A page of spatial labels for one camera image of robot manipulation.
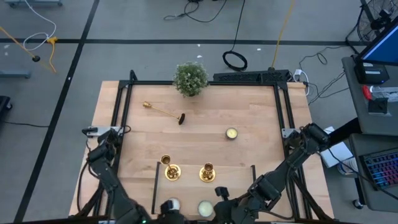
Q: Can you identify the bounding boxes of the white blue-rimmed cup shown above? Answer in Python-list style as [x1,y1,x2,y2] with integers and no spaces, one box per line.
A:
[336,156,359,176]

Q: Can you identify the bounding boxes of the black floor fan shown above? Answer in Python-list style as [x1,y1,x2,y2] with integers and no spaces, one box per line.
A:
[345,0,398,54]

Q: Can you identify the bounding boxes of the white box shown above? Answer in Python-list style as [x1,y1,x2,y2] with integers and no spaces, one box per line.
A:
[319,126,354,169]

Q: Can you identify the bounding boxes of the black wheeled cart base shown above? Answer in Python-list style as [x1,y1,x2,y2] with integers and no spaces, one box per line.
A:
[0,95,14,121]

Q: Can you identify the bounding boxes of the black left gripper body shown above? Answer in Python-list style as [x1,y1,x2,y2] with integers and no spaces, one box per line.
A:
[155,200,187,224]

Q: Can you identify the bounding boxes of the yellow plug cable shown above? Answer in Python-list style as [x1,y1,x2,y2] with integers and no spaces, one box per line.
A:
[45,36,59,74]

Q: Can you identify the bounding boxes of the black aluminium table frame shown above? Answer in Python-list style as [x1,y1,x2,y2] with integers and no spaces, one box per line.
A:
[68,69,336,224]

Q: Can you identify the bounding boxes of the wooden riser shelf black legs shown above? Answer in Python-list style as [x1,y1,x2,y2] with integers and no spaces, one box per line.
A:
[151,161,261,220]

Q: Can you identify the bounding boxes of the thick yellow cable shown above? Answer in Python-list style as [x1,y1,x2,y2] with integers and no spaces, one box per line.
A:
[271,0,297,70]

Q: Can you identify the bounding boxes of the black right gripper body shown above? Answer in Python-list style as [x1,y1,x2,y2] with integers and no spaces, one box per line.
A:
[214,198,252,224]

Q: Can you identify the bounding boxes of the backlit keyboard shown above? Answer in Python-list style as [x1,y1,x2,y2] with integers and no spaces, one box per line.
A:
[358,147,398,191]

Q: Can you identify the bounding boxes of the black coiled cable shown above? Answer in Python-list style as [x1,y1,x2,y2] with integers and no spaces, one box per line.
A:
[221,0,249,72]

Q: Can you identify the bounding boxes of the silver frame bracket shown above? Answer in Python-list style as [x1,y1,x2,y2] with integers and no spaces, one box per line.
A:
[81,125,124,138]
[280,126,299,140]

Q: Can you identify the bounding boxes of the green potted plant black pot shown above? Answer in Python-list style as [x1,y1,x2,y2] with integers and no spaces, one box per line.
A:
[172,61,209,98]

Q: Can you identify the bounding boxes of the thin black floor cable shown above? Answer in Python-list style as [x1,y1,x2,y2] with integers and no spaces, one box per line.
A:
[0,120,50,129]
[163,0,228,24]

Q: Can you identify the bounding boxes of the computer monitor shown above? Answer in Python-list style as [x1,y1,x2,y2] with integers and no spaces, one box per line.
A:
[355,18,398,67]

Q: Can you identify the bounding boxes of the clear bottle red cap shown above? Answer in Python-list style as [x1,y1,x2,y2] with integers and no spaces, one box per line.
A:
[361,85,398,103]

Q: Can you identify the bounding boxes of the yellow cord with black weight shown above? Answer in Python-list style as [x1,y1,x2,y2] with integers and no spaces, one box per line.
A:
[0,26,41,63]

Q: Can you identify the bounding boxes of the medium gold candlestick holder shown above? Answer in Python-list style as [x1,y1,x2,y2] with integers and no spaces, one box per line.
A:
[160,154,182,182]

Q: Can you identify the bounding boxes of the candle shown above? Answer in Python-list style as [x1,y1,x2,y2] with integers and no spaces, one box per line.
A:
[169,197,182,212]
[197,200,215,218]
[225,127,239,140]

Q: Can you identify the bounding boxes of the short gold candlestick holder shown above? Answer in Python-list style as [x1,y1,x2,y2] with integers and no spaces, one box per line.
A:
[198,162,216,184]

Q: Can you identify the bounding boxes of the white power adapter cable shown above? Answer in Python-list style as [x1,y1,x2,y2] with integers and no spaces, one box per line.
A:
[292,68,311,96]

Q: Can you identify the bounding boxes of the white floor cable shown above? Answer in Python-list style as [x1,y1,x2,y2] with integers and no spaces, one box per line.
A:
[22,0,58,52]

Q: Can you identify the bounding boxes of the small black computer box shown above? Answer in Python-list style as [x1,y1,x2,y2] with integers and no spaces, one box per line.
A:
[353,61,391,85]

